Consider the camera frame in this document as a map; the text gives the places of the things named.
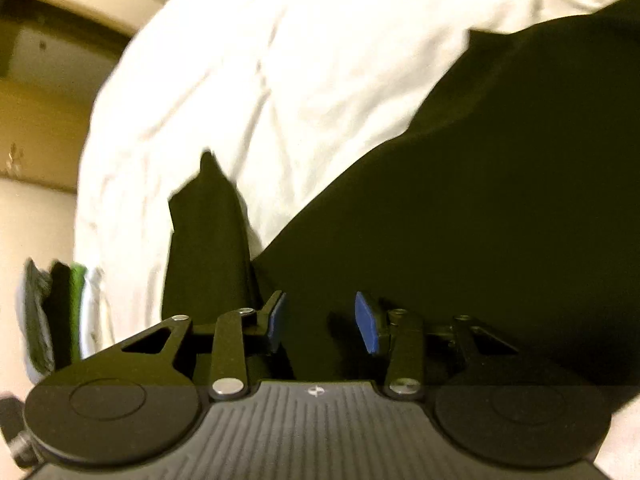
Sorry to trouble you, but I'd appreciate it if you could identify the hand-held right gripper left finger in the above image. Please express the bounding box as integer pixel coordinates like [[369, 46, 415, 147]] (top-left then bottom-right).
[[120, 290, 289, 402]]

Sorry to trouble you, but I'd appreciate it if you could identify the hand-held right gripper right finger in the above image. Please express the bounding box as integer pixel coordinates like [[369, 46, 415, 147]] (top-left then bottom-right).
[[354, 290, 519, 402]]

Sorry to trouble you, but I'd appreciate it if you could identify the black shirt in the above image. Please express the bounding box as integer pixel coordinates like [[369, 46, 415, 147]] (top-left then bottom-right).
[[162, 0, 640, 441]]

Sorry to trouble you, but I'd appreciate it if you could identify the grey folded garment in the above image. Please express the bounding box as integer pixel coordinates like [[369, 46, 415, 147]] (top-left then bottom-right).
[[14, 258, 55, 382]]

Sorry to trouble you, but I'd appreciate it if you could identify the dark folded garment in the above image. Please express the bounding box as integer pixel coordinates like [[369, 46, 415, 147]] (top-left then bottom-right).
[[49, 260, 75, 372]]

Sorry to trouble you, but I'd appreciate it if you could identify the white folded garment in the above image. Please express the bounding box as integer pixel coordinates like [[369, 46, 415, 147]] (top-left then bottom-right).
[[80, 266, 107, 357]]

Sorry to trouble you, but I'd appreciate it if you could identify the green folded garment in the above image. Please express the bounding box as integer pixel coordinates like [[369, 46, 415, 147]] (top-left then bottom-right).
[[69, 262, 87, 313]]

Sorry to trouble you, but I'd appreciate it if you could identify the white bed duvet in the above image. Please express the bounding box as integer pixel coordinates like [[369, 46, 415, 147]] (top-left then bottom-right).
[[75, 0, 640, 480]]

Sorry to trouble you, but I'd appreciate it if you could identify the brown wooden cabinet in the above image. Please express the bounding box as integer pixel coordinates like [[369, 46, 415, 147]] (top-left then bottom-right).
[[0, 0, 171, 193]]

